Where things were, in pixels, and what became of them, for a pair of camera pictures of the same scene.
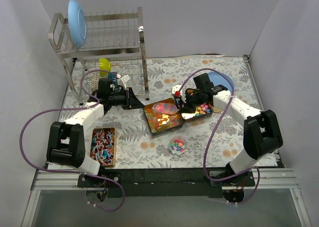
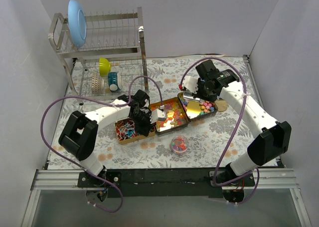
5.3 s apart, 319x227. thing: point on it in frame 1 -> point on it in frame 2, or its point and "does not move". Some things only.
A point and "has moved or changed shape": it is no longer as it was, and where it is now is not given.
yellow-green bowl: x=104 y=65 does not move
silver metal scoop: x=165 y=108 has moved or changed shape
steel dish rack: x=113 y=48 does not move
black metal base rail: x=159 y=183 does not move
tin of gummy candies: x=163 y=116 does not move
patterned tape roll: x=95 y=81 does not move
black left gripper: x=128 y=98 -> x=143 y=120
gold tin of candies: x=103 y=145 -> x=126 y=132
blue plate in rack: x=77 y=24 does not move
